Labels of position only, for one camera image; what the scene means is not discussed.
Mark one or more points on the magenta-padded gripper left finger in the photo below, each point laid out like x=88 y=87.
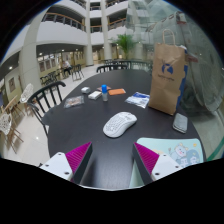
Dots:
x=56 y=164

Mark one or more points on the group of black chairs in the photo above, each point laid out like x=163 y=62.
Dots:
x=50 y=78

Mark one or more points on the white rectangular box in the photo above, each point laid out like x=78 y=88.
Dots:
x=94 y=95

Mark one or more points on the clear plastic snack packet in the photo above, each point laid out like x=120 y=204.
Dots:
x=73 y=101

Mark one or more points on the small blue-capped bottle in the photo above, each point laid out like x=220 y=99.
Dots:
x=104 y=93

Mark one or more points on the small white case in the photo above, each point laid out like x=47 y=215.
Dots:
x=85 y=89

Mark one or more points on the white lattice chair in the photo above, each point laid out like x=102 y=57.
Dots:
x=5 y=123
x=26 y=92

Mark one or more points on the black chair with thin legs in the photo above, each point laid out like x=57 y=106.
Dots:
x=77 y=70

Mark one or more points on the white perforated computer mouse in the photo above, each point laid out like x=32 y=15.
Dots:
x=118 y=125

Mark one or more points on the green potted palm plant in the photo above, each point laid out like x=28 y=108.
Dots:
x=125 y=41

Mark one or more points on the black spindle-back chair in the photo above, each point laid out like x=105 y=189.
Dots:
x=41 y=95
x=111 y=67

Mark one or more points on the person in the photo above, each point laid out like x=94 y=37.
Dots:
x=66 y=66

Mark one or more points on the brown flat packet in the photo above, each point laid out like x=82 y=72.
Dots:
x=99 y=88

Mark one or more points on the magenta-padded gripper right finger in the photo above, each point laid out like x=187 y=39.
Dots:
x=165 y=165

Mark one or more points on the grey smartphone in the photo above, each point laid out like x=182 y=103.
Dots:
x=180 y=123

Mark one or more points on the blue-white plastic packet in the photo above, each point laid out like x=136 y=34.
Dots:
x=138 y=99

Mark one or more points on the orange flat cloth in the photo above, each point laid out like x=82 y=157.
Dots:
x=117 y=92

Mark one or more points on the brown paper carrier bag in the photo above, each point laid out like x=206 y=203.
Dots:
x=166 y=86

